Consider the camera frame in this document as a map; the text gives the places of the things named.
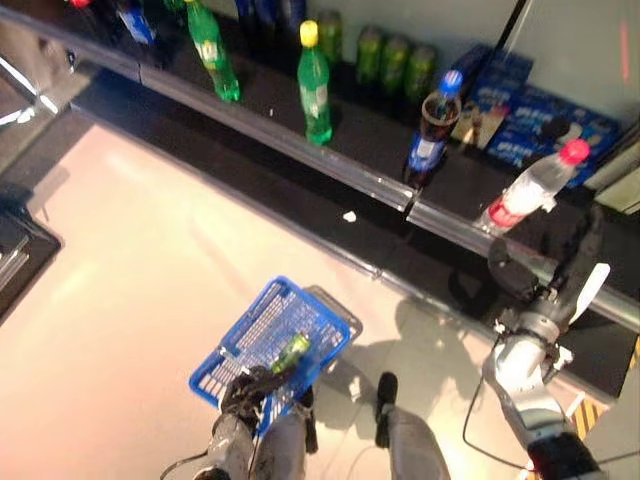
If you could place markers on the blue label cola bottle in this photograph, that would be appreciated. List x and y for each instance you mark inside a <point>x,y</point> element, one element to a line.
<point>137,22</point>

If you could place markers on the clear water bottle red cap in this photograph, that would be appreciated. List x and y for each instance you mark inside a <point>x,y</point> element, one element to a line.
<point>530,187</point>

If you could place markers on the green soda bottle yellow cap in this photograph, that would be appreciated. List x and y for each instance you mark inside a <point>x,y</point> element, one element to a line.
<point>314,90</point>

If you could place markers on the dark left robot hand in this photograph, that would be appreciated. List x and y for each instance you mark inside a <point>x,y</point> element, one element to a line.
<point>250,390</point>

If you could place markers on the blue plastic shopping basket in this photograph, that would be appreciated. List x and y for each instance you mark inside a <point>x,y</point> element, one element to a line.
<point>280,325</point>

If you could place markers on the blue cookie box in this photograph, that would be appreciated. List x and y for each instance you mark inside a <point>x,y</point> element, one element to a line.
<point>545,130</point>
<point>500,80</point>

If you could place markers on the black low cabinet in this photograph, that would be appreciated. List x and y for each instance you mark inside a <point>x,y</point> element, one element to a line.
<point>20,250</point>

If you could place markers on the cola bottle blue cap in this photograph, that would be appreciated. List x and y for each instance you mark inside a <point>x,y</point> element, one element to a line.
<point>430,140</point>

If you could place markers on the dark right robot hand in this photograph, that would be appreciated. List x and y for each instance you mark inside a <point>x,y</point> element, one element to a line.
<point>575,250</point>

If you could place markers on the green soda bottle printed label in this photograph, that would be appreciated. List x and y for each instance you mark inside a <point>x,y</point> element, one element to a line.
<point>212,55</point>

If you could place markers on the black store shelf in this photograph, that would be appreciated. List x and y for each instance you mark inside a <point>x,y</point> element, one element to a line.
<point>280,115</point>

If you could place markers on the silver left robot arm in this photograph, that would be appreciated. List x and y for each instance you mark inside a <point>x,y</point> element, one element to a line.
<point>230,445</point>

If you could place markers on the black shelf upright post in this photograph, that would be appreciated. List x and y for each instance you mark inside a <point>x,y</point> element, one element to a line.
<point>510,25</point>

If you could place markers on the dark cola bottles row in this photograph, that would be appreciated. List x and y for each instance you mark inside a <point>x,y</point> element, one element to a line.
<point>270,12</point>

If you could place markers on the white paper scrap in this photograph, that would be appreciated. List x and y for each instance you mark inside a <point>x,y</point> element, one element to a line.
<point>349,216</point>

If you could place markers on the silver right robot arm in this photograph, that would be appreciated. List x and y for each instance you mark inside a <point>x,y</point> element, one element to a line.
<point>520,370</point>

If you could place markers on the green drink can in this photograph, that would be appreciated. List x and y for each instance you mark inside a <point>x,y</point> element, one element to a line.
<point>330,35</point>
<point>420,75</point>
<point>369,55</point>
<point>292,351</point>
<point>395,65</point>

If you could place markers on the yellow black hazard tape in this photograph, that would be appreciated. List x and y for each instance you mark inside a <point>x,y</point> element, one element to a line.
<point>589,417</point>

